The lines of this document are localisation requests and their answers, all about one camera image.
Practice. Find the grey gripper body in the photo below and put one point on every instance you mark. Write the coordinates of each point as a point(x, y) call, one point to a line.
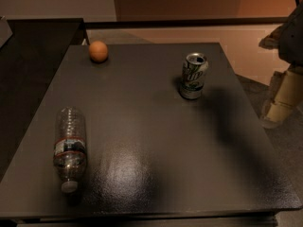
point(293, 38)

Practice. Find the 7up soda can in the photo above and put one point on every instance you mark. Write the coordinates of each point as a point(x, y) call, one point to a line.
point(194, 71)

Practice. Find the clear plastic water bottle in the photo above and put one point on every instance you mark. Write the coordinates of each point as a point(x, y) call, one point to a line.
point(70, 154)

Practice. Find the orange fruit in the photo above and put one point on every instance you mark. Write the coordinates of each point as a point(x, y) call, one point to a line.
point(98, 51)

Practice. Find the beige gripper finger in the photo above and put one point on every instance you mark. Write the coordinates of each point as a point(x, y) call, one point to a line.
point(271, 41)
point(284, 94)

